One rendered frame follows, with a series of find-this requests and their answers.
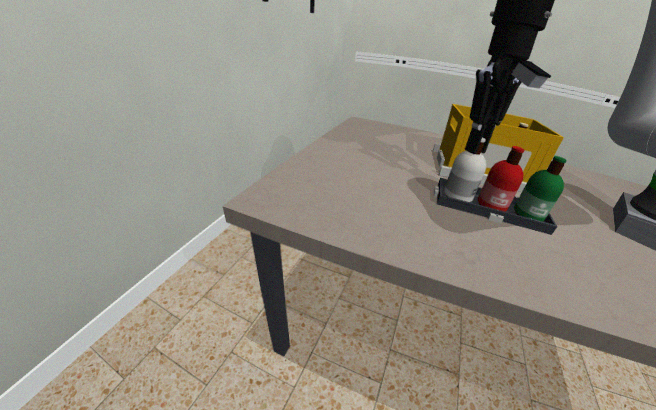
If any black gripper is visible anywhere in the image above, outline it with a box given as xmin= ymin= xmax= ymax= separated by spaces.
xmin=465 ymin=25 xmax=538 ymax=154

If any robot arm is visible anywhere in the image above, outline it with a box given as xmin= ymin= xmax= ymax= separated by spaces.
xmin=490 ymin=0 xmax=656 ymax=220

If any green bottle with white label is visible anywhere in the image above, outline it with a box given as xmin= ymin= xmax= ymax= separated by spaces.
xmin=514 ymin=156 xmax=567 ymax=222

